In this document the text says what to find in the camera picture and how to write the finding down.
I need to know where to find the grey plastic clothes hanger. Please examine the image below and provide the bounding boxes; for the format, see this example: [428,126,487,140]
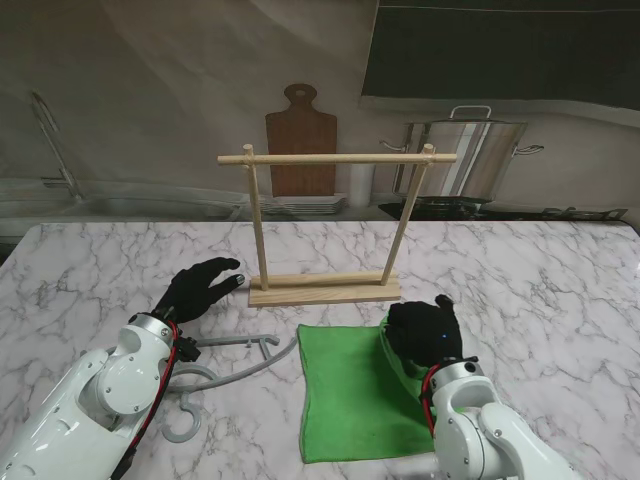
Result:
[162,333,299,444]

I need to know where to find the stack of white plates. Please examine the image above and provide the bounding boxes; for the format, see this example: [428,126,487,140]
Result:
[259,196,349,217]

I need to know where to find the black stove top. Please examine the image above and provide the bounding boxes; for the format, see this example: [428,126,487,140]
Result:
[377,197,629,221]

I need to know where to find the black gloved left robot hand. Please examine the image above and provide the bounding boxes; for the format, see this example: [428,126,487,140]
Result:
[152,257,247,325]

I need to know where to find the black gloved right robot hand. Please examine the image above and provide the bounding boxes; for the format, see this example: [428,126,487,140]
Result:
[387,293,466,369]

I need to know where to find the dark range hood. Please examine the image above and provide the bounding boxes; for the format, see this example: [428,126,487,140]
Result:
[360,0,640,109]

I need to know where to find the wooden hanging rack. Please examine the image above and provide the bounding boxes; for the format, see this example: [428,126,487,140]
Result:
[217,143,457,308]

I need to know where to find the chrome kitchen faucet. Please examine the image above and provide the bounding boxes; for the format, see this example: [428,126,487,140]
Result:
[30,90,84,201]

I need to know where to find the steel kitchen sink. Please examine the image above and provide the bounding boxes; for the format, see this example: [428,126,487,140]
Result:
[0,182,246,221]

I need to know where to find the green microfibre towel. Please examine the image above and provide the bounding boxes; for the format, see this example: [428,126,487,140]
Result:
[296,319,437,465]

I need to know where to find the large steel stock pot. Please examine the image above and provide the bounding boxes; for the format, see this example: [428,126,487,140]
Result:
[379,104,545,202]

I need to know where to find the brown wooden cutting board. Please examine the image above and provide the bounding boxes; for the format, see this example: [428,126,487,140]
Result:
[264,83,339,199]

